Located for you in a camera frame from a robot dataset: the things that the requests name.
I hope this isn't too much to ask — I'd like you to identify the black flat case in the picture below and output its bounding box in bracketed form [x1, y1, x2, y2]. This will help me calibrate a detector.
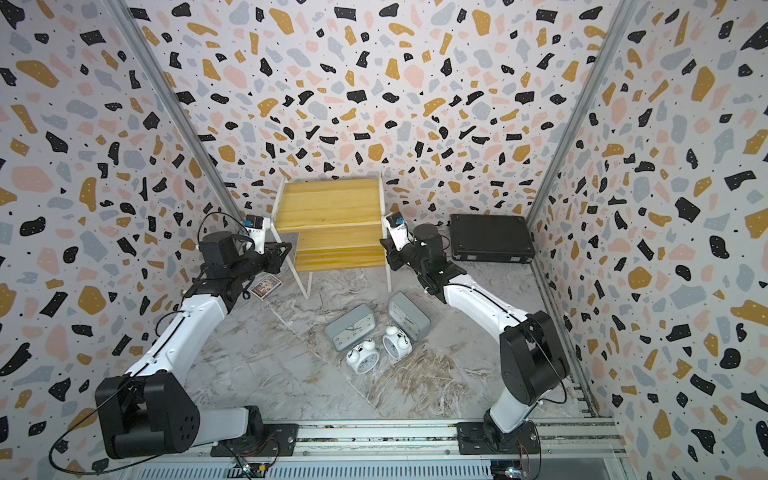
[449, 214, 535, 264]

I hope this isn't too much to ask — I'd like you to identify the white twin-bell clock left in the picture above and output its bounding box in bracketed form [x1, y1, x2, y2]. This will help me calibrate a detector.
[346, 339, 380, 374]

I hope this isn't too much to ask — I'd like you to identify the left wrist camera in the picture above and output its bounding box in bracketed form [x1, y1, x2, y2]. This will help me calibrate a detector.
[243, 214, 271, 254]

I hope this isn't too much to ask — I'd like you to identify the wooden shelf white metal frame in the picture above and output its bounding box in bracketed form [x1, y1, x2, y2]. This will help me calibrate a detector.
[271, 176, 392, 297]

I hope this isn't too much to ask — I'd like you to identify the grey square clock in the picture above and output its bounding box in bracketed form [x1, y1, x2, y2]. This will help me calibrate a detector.
[388, 292, 431, 342]
[324, 304, 376, 352]

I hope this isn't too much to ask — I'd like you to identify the white twin-bell clock right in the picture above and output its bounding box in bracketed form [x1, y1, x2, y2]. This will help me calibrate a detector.
[382, 326, 413, 362]

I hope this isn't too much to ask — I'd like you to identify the small picture card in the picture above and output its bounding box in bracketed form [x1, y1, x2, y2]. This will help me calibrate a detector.
[249, 273, 282, 300]

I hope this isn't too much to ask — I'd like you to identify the white twin-bell clock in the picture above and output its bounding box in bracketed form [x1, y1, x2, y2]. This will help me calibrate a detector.
[382, 326, 413, 362]
[346, 339, 380, 374]

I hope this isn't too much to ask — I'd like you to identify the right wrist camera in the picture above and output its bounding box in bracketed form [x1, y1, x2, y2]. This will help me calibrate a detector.
[385, 212, 410, 250]

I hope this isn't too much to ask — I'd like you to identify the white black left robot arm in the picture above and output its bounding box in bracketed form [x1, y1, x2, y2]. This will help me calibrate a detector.
[88, 231, 292, 460]

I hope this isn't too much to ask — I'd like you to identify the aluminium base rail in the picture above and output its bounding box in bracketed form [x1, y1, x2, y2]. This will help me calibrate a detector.
[119, 418, 631, 480]

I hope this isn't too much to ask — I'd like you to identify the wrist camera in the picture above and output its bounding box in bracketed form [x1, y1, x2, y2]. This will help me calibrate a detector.
[243, 214, 271, 254]
[385, 212, 410, 250]

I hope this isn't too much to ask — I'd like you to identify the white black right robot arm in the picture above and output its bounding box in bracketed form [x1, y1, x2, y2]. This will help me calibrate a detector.
[380, 213, 570, 453]

